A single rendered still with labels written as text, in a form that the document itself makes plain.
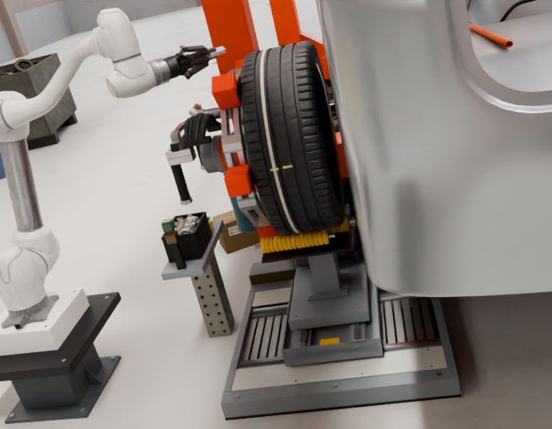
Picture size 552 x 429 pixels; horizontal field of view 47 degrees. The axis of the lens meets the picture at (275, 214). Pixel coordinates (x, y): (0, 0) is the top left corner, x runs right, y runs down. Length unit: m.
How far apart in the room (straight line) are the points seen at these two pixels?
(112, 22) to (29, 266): 0.99
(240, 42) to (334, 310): 1.12
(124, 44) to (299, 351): 1.23
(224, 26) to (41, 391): 1.63
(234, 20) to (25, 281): 1.29
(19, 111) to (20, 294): 0.70
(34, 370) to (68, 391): 0.24
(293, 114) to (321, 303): 0.82
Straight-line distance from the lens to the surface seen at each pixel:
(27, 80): 7.08
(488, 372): 2.38
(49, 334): 2.55
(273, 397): 2.30
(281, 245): 2.28
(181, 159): 2.15
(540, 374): 2.37
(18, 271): 2.57
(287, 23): 4.53
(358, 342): 2.31
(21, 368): 2.57
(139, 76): 2.21
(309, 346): 2.33
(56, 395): 2.76
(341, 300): 2.43
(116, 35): 2.20
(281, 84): 2.01
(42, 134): 7.19
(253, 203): 2.08
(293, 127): 1.94
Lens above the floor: 1.53
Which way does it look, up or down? 23 degrees down
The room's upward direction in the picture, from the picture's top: 14 degrees counter-clockwise
